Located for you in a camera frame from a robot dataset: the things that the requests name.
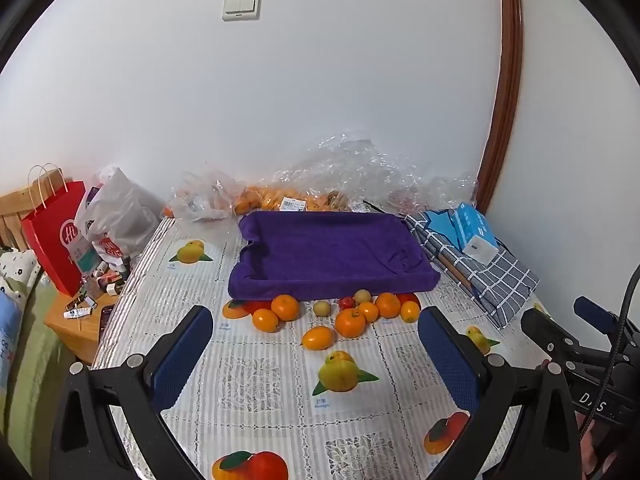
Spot red paper bag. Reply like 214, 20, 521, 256
21, 162, 90, 297

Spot brown wooden door frame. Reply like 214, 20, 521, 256
476, 0, 525, 212

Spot green bed sheet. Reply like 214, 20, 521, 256
0, 280, 77, 461

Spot group of small bottles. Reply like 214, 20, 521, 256
62, 255, 133, 321

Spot large mandarin orange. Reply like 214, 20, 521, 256
334, 308, 367, 339
271, 294, 301, 322
252, 308, 281, 333
375, 292, 402, 319

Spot wooden nightstand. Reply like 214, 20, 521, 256
44, 290, 122, 366

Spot white dotted pillow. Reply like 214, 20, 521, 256
0, 247, 42, 297

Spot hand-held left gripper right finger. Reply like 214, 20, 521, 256
417, 306, 584, 480

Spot oval mandarin orange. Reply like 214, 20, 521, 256
301, 326, 335, 351

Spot clear plastic bag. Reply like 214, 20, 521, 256
167, 170, 243, 223

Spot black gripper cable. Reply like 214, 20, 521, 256
575, 262, 640, 437

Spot clear bag of oranges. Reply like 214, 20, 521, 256
235, 185, 353, 214

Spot white plastic shopping bag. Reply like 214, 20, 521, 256
75, 166, 162, 263

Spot person's right hand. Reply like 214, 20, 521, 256
580, 417, 619, 479

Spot blue checkered cloth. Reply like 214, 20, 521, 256
404, 210, 541, 330

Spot purple towel covered tray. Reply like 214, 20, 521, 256
228, 210, 442, 302

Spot wooden headboard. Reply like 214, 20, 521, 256
0, 180, 57, 252

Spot blue tissue pack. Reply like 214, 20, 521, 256
451, 202, 500, 264

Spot white light switch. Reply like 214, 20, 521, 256
221, 0, 262, 23

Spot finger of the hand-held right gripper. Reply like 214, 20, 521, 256
573, 295, 620, 335
520, 307, 582, 362

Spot crinkled clear plastic wrap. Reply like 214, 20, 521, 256
272, 130, 482, 217

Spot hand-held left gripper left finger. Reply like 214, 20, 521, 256
50, 305, 215, 480

